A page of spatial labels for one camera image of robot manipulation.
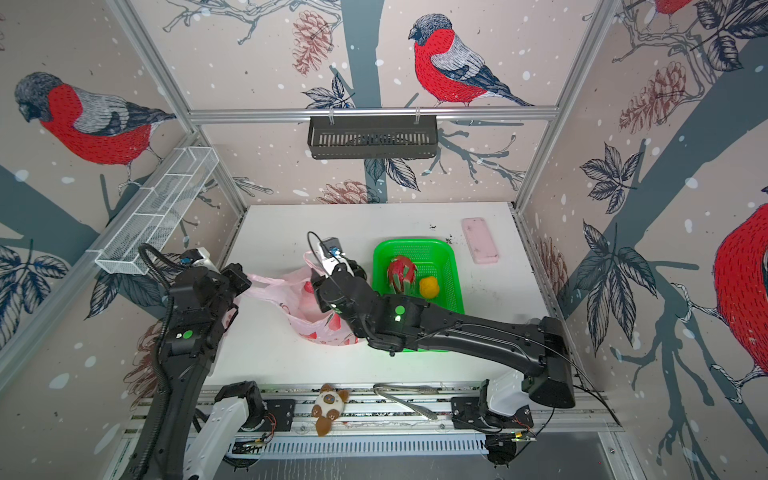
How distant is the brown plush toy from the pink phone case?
63 centimetres

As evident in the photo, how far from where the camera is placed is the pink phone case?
41.6 inches

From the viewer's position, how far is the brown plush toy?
0.73m
